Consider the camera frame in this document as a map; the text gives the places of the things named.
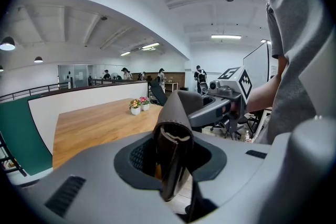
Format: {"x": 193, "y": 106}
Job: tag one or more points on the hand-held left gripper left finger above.
{"x": 92, "y": 186}

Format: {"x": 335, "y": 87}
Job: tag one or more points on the long ceiling light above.
{"x": 150, "y": 46}
{"x": 225, "y": 37}
{"x": 265, "y": 41}
{"x": 125, "y": 53}

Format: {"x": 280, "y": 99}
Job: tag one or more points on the black metal railing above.
{"x": 31, "y": 91}

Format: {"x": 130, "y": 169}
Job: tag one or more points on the black standing fan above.
{"x": 113, "y": 76}

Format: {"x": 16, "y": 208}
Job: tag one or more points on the frosted glass door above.
{"x": 73, "y": 76}

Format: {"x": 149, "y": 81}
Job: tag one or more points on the person's right forearm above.
{"x": 265, "y": 91}

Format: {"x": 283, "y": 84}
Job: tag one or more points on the white partition board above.
{"x": 86, "y": 102}

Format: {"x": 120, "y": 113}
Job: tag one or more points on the flower bouquet in white holder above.
{"x": 135, "y": 108}

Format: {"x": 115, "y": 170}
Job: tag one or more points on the pink flower pot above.
{"x": 145, "y": 103}

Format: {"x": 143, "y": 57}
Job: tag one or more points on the clear plastic bottle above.
{"x": 247, "y": 137}

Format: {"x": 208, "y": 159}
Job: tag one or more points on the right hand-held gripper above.
{"x": 236, "y": 86}

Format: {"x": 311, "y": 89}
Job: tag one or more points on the person in grey shirt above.
{"x": 294, "y": 47}

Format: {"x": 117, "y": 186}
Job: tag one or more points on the black office chair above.
{"x": 244, "y": 123}
{"x": 158, "y": 93}

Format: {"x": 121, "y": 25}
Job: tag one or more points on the wooden table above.
{"x": 99, "y": 126}

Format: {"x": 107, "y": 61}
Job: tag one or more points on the person's right hand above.
{"x": 232, "y": 109}

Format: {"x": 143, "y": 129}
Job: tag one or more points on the green panel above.
{"x": 23, "y": 133}

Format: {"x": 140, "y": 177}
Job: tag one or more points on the brown object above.
{"x": 174, "y": 112}

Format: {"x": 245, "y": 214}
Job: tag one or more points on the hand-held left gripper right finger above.
{"x": 249, "y": 178}

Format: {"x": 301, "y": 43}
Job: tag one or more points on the small wooden desk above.
{"x": 172, "y": 84}

